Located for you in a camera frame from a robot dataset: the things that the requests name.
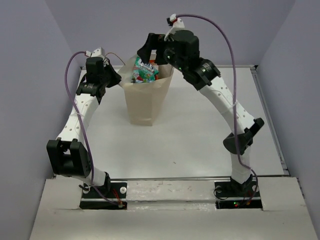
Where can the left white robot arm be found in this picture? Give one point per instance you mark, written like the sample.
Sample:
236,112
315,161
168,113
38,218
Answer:
70,154

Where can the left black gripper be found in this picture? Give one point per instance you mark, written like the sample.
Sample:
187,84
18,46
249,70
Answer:
116,77

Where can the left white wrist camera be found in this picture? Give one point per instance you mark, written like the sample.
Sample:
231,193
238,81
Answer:
99,52

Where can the teal Fox's candy bag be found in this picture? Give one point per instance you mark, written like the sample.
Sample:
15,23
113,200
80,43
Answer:
144,72

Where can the orange candy bag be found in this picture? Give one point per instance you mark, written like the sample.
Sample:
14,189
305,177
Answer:
152,62

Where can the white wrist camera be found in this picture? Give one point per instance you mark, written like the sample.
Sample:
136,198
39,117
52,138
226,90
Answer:
99,52
176,24

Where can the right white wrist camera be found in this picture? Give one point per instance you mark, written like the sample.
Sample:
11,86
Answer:
176,24

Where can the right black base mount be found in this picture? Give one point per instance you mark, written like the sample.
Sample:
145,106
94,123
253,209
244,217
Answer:
228,198

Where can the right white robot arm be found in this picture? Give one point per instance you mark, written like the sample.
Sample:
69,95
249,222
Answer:
207,79

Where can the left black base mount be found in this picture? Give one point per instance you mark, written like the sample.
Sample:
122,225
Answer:
114,199

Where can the cream paper bag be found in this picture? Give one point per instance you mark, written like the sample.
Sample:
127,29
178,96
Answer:
144,100

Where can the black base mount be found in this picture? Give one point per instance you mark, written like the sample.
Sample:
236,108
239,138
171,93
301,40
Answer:
228,198
114,199

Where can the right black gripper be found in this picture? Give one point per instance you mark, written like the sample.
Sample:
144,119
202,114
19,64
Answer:
155,41

